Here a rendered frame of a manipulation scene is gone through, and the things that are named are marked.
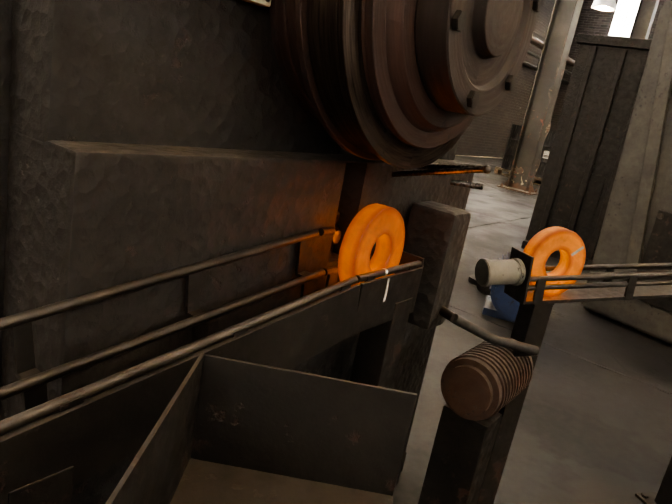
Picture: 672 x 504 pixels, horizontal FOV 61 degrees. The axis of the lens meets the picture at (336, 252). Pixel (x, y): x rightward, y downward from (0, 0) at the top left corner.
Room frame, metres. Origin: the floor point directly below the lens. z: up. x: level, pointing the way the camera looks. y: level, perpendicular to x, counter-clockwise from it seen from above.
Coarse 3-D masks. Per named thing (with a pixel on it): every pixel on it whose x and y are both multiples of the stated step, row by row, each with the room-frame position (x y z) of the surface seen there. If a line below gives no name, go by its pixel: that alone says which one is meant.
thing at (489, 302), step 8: (504, 256) 3.10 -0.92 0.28; (496, 288) 2.75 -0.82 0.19; (504, 288) 2.74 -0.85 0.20; (488, 296) 3.10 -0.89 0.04; (496, 296) 2.74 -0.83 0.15; (504, 296) 2.73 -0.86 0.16; (488, 304) 2.95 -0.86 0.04; (496, 304) 2.76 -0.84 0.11; (504, 304) 2.73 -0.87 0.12; (512, 304) 2.72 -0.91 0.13; (488, 312) 2.88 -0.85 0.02; (496, 312) 2.87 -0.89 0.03; (504, 312) 2.73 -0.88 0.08; (512, 312) 2.72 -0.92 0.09; (512, 320) 2.74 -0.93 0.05
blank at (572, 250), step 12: (552, 228) 1.23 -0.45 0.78; (564, 228) 1.24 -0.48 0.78; (540, 240) 1.20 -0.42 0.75; (552, 240) 1.21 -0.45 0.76; (564, 240) 1.22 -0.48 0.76; (576, 240) 1.23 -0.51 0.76; (528, 252) 1.20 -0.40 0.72; (540, 252) 1.20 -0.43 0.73; (552, 252) 1.21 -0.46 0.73; (564, 252) 1.24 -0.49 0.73; (576, 252) 1.24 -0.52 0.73; (540, 264) 1.20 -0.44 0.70; (564, 264) 1.25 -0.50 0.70; (576, 264) 1.24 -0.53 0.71
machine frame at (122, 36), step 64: (0, 0) 0.62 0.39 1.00; (64, 0) 0.59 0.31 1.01; (128, 0) 0.65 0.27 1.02; (192, 0) 0.71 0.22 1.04; (0, 64) 0.62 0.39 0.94; (64, 64) 0.59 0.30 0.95; (128, 64) 0.65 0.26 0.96; (192, 64) 0.72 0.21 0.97; (256, 64) 0.81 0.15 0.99; (0, 128) 0.62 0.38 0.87; (64, 128) 0.60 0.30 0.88; (128, 128) 0.66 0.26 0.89; (192, 128) 0.73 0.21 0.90; (256, 128) 0.82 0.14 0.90; (320, 128) 0.94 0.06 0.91; (0, 192) 0.62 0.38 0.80; (64, 192) 0.56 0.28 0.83; (128, 192) 0.60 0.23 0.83; (192, 192) 0.67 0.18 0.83; (256, 192) 0.76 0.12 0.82; (320, 192) 0.88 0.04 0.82; (384, 192) 1.03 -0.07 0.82; (448, 192) 1.24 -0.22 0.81; (0, 256) 0.62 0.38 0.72; (64, 256) 0.56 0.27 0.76; (128, 256) 0.61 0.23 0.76; (192, 256) 0.68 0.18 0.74; (256, 256) 0.78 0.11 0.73; (320, 256) 0.90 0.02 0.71; (64, 320) 0.55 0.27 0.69; (128, 320) 0.61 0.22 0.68; (0, 384) 0.63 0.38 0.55; (64, 384) 0.55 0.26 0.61
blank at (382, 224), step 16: (368, 208) 0.89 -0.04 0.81; (384, 208) 0.89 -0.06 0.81; (352, 224) 0.87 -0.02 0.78; (368, 224) 0.86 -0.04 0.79; (384, 224) 0.90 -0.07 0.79; (400, 224) 0.94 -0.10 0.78; (352, 240) 0.85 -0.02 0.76; (368, 240) 0.86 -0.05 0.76; (384, 240) 0.93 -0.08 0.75; (400, 240) 0.95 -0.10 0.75; (352, 256) 0.84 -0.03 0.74; (368, 256) 0.87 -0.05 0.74; (384, 256) 0.93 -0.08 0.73; (400, 256) 0.96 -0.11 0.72; (352, 272) 0.84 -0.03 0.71
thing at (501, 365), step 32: (480, 352) 1.07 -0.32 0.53; (512, 352) 1.11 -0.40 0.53; (448, 384) 1.03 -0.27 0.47; (480, 384) 1.00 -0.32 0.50; (512, 384) 1.04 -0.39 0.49; (448, 416) 1.05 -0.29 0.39; (480, 416) 1.00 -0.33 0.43; (448, 448) 1.04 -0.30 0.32; (480, 448) 1.01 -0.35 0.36; (448, 480) 1.03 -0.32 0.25; (480, 480) 1.05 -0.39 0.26
